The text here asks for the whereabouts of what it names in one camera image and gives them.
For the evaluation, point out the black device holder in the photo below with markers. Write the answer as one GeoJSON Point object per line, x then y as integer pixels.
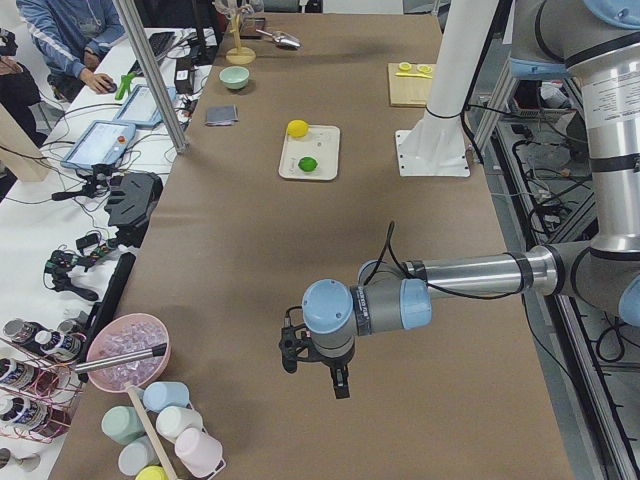
{"type": "Point", "coordinates": [132, 199]}

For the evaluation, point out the white rabbit tray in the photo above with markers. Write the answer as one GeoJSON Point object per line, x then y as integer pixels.
{"type": "Point", "coordinates": [323, 143]}

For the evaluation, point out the blue teach pendant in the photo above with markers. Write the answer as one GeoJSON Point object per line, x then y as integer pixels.
{"type": "Point", "coordinates": [139, 108]}
{"type": "Point", "coordinates": [102, 143]}

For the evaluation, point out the wooden cutting board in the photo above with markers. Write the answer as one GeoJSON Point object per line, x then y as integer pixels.
{"type": "Point", "coordinates": [408, 92]}

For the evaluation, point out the metal scoop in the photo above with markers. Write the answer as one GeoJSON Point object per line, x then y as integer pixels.
{"type": "Point", "coordinates": [282, 39]}

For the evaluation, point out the white cup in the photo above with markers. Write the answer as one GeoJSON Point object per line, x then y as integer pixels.
{"type": "Point", "coordinates": [172, 421]}

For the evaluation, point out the yellow lemon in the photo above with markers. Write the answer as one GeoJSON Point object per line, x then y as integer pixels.
{"type": "Point", "coordinates": [297, 128]}

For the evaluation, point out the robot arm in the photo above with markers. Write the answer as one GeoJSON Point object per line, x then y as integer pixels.
{"type": "Point", "coordinates": [596, 42]}

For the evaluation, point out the pink cup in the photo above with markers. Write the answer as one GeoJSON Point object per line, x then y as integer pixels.
{"type": "Point", "coordinates": [200, 453]}

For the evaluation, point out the aluminium frame post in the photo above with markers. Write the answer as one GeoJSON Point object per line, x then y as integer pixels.
{"type": "Point", "coordinates": [134, 28]}

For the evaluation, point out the yellow cup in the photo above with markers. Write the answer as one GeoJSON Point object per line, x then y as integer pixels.
{"type": "Point", "coordinates": [152, 472]}

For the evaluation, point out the wooden mug tree stand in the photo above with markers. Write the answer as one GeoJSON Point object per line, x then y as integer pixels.
{"type": "Point", "coordinates": [239, 54]}

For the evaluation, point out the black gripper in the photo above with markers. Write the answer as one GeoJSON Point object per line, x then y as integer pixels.
{"type": "Point", "coordinates": [333, 363]}

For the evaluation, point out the light blue cup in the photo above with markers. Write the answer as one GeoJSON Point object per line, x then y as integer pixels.
{"type": "Point", "coordinates": [161, 394]}

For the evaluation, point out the grey blue cup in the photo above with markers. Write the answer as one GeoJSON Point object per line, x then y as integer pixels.
{"type": "Point", "coordinates": [136, 456]}

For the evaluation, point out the green lime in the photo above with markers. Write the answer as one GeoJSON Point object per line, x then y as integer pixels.
{"type": "Point", "coordinates": [307, 164]}

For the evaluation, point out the metal tongs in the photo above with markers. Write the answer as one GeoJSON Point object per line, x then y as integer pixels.
{"type": "Point", "coordinates": [156, 351]}

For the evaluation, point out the mint green cup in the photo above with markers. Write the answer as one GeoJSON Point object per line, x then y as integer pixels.
{"type": "Point", "coordinates": [122, 425]}

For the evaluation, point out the pink bowl with ice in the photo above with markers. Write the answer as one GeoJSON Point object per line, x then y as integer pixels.
{"type": "Point", "coordinates": [125, 335]}

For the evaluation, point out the yellow plastic knife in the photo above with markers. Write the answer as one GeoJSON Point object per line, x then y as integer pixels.
{"type": "Point", "coordinates": [413, 75]}

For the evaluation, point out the copper wire bottle rack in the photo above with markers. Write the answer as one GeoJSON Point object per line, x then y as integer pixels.
{"type": "Point", "coordinates": [39, 395]}

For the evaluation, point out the mint green bowl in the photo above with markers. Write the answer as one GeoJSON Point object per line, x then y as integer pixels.
{"type": "Point", "coordinates": [234, 77]}

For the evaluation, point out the seated person in blue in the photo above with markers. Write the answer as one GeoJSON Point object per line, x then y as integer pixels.
{"type": "Point", "coordinates": [73, 38]}

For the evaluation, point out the grey folded cloth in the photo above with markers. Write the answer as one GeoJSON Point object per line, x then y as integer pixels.
{"type": "Point", "coordinates": [221, 115]}

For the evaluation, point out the black framed tray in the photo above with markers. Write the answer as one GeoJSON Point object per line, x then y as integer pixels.
{"type": "Point", "coordinates": [250, 28]}

